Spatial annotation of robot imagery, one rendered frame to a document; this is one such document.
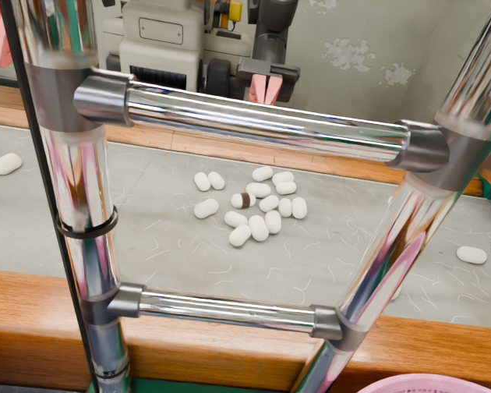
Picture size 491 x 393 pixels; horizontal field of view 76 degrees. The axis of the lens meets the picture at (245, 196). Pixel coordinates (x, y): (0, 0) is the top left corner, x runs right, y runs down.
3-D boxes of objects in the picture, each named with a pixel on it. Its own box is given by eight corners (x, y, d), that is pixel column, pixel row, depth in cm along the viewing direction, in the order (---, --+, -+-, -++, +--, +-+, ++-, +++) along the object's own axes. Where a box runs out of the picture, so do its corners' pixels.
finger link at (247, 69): (278, 120, 47) (284, 67, 50) (231, 112, 47) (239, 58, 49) (270, 139, 54) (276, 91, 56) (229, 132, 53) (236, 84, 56)
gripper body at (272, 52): (300, 77, 50) (304, 38, 51) (236, 66, 49) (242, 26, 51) (290, 99, 56) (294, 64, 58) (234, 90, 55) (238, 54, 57)
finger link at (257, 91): (294, 122, 47) (299, 69, 50) (247, 115, 47) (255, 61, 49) (284, 141, 54) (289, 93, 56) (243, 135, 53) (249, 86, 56)
